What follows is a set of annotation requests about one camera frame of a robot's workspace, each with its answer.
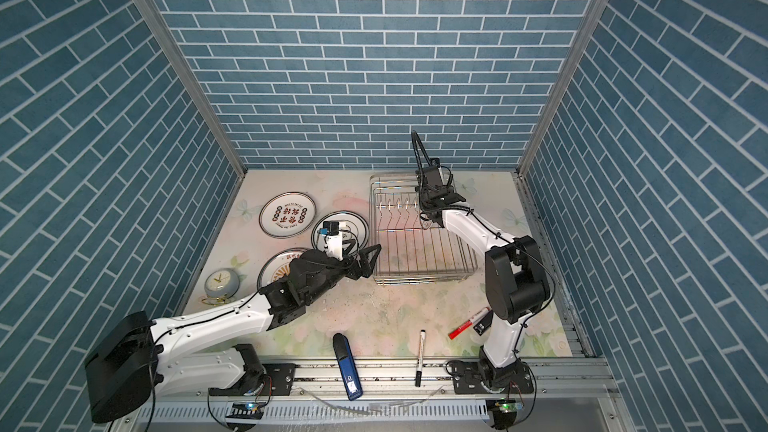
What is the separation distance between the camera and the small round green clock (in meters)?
0.86

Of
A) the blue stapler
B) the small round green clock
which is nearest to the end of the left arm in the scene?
the blue stapler

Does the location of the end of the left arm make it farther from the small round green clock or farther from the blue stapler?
the small round green clock
